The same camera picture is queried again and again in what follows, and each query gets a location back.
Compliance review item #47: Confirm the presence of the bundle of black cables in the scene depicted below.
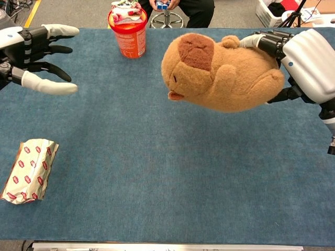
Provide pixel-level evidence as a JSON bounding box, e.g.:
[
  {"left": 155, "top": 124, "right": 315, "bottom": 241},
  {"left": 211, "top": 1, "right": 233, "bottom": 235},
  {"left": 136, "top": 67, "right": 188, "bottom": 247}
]
[{"left": 7, "top": 0, "right": 34, "bottom": 17}]

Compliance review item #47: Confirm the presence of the chrome stool base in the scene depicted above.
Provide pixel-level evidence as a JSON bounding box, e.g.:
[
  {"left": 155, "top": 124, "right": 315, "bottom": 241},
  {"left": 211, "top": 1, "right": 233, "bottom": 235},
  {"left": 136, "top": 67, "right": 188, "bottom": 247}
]
[{"left": 150, "top": 10, "right": 185, "bottom": 29}]

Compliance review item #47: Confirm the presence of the white printed paper bag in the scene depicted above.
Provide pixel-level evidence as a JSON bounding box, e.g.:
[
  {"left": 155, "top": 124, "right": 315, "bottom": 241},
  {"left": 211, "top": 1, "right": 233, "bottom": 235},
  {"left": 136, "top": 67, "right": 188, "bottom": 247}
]
[{"left": 300, "top": 7, "right": 325, "bottom": 27}]

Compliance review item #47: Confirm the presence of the brown cardboard box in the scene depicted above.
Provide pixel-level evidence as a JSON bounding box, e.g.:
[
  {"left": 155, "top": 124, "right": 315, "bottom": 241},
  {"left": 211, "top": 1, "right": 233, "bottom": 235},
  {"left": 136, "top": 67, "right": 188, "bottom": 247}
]
[{"left": 305, "top": 0, "right": 335, "bottom": 15}]

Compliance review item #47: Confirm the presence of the aluminium frame rail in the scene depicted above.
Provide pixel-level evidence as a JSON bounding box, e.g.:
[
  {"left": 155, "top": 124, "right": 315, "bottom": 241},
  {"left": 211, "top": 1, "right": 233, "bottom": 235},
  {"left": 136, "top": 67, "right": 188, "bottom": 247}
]
[{"left": 31, "top": 242, "right": 304, "bottom": 251}]

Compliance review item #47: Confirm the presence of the red white snack packet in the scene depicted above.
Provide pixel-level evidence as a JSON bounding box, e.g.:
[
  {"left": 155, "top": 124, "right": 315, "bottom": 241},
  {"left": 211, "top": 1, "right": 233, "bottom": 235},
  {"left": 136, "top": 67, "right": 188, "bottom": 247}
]
[{"left": 0, "top": 138, "right": 60, "bottom": 206}]

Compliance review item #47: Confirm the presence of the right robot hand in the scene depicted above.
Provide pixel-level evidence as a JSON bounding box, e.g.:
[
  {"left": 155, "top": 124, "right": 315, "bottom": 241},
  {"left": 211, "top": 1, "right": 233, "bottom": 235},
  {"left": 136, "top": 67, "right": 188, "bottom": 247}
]
[{"left": 239, "top": 28, "right": 335, "bottom": 105}]

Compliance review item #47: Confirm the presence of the person's left hand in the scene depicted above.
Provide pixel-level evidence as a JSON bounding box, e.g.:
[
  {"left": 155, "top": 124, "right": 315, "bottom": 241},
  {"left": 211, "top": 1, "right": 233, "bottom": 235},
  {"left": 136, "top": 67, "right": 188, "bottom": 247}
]
[{"left": 166, "top": 0, "right": 182, "bottom": 12}]

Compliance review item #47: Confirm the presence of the tan capybara plush toy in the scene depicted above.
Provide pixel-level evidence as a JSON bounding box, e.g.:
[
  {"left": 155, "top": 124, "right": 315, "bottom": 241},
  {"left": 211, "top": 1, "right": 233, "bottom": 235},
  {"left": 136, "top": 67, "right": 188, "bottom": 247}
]
[{"left": 161, "top": 32, "right": 286, "bottom": 113}]

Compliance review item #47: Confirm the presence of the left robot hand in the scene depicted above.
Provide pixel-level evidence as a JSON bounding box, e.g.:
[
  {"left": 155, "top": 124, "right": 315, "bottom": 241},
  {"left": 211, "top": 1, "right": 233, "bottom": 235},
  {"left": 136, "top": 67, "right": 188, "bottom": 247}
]
[{"left": 0, "top": 24, "right": 80, "bottom": 96}]

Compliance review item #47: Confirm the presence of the orange snack cup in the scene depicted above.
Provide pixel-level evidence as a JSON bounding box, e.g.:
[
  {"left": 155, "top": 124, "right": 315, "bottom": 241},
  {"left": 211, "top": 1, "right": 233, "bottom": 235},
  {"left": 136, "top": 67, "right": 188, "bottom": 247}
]
[{"left": 107, "top": 1, "right": 148, "bottom": 59}]

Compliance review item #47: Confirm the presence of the black tripod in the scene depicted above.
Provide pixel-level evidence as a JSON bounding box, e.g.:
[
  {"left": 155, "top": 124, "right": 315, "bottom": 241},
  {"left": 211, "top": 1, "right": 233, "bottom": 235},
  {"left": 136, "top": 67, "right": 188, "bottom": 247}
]
[{"left": 278, "top": 0, "right": 308, "bottom": 28}]

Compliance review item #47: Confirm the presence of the person in black trousers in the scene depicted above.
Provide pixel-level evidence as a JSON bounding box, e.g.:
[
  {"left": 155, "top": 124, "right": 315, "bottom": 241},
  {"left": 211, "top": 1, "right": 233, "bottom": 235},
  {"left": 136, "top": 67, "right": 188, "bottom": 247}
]
[{"left": 138, "top": 0, "right": 216, "bottom": 29}]

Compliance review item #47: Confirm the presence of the white plastic laundry basket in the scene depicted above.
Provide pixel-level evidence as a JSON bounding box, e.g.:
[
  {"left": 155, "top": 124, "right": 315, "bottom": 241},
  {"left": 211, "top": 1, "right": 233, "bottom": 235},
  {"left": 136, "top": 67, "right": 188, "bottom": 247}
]
[{"left": 255, "top": 0, "right": 291, "bottom": 28}]

